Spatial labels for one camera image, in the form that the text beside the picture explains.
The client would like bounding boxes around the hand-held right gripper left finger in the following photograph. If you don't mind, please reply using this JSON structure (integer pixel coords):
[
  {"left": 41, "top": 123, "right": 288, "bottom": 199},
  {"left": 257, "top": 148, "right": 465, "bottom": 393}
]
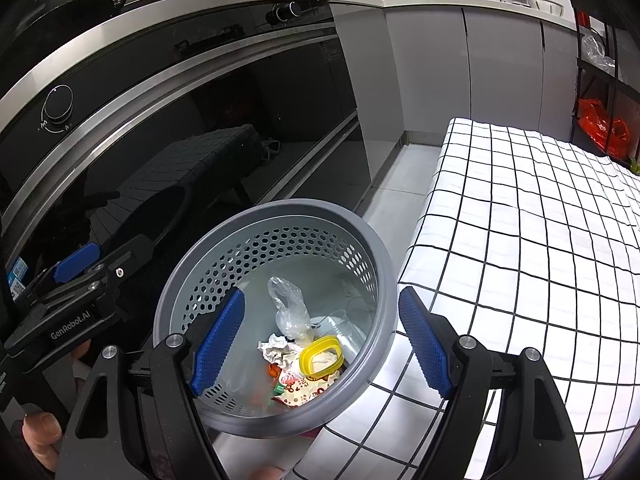
[{"left": 60, "top": 287, "right": 247, "bottom": 480}]

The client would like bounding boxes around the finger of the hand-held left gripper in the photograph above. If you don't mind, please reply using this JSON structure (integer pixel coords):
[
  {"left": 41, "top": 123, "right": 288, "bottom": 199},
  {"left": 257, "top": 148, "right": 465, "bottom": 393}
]
[
  {"left": 20, "top": 241, "right": 101, "bottom": 306},
  {"left": 30, "top": 234, "right": 156, "bottom": 312}
]

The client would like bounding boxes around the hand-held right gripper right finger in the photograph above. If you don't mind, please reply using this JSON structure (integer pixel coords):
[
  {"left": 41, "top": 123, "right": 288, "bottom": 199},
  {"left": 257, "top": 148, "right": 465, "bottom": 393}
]
[{"left": 398, "top": 286, "right": 586, "bottom": 480}]

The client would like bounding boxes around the white tissue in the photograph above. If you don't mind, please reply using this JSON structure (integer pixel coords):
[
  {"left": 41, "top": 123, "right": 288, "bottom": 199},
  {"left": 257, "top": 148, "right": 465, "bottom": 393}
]
[{"left": 257, "top": 332, "right": 303, "bottom": 368}]

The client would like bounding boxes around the clear plastic cup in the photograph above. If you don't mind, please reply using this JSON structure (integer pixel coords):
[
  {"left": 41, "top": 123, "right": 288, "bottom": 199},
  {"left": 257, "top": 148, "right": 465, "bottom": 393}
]
[{"left": 310, "top": 305, "right": 371, "bottom": 361}]

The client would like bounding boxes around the clear plastic bag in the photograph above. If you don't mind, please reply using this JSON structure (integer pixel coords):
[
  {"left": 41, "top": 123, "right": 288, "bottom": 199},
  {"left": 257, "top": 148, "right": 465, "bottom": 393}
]
[{"left": 267, "top": 276, "right": 316, "bottom": 343}]

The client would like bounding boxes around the red print paper wrapper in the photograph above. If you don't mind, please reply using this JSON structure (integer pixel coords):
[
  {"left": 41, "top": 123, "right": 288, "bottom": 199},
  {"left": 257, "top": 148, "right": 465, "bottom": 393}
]
[{"left": 272, "top": 367, "right": 341, "bottom": 408}]

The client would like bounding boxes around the yellow plastic lid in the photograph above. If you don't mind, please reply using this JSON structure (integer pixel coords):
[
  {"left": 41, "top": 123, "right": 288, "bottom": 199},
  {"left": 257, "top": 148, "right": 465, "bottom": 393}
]
[{"left": 299, "top": 336, "right": 346, "bottom": 377}]

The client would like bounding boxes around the grey perforated plastic basket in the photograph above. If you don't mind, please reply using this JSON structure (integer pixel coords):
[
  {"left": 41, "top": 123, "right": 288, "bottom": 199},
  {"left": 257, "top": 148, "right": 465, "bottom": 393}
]
[{"left": 152, "top": 199, "right": 398, "bottom": 438}]

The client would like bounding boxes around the person's left hand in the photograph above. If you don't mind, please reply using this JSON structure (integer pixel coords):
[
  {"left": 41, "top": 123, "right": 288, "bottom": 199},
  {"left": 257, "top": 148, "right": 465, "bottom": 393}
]
[{"left": 22, "top": 342, "right": 96, "bottom": 468}]

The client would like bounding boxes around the blue white sticker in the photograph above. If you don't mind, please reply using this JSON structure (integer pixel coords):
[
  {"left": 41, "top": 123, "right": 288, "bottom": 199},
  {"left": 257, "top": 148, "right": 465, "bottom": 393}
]
[{"left": 7, "top": 256, "right": 30, "bottom": 301}]

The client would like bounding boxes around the black stove knob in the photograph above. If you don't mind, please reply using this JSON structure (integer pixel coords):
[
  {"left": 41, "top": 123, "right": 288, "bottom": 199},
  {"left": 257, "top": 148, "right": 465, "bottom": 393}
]
[
  {"left": 267, "top": 1, "right": 303, "bottom": 23},
  {"left": 40, "top": 85, "right": 76, "bottom": 133}
]

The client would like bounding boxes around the black glass stove cabinet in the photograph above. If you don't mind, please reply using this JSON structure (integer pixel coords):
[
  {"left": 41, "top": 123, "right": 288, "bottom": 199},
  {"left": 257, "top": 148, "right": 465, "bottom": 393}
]
[{"left": 0, "top": 0, "right": 373, "bottom": 311}]

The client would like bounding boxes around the black frying pan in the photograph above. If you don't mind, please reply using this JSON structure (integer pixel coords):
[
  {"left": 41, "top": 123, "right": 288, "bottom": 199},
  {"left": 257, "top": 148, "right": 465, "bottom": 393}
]
[{"left": 30, "top": 0, "right": 143, "bottom": 41}]

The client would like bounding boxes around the red plastic bag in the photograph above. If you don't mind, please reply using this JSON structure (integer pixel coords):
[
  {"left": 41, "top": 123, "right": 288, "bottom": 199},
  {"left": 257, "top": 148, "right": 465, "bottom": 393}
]
[
  {"left": 607, "top": 119, "right": 632, "bottom": 157},
  {"left": 577, "top": 98, "right": 612, "bottom": 148}
]

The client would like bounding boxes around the grey kitchen cabinet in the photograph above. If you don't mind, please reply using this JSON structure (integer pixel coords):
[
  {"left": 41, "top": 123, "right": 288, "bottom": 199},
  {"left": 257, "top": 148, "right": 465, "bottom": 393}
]
[{"left": 330, "top": 0, "right": 581, "bottom": 148}]

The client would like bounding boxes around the clear bag on rack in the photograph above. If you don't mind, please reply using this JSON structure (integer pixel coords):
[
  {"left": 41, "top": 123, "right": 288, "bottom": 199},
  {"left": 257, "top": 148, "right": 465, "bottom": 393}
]
[{"left": 581, "top": 35, "right": 616, "bottom": 73}]

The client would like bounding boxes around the black metal shelf rack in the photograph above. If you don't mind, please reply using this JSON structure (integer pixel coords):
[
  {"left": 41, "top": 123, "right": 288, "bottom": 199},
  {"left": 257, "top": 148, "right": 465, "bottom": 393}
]
[{"left": 569, "top": 0, "right": 640, "bottom": 161}]

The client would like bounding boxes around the metal mixing bowl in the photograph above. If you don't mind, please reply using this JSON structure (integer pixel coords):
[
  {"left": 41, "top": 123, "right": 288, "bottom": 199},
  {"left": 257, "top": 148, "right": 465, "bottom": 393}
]
[{"left": 527, "top": 0, "right": 565, "bottom": 17}]

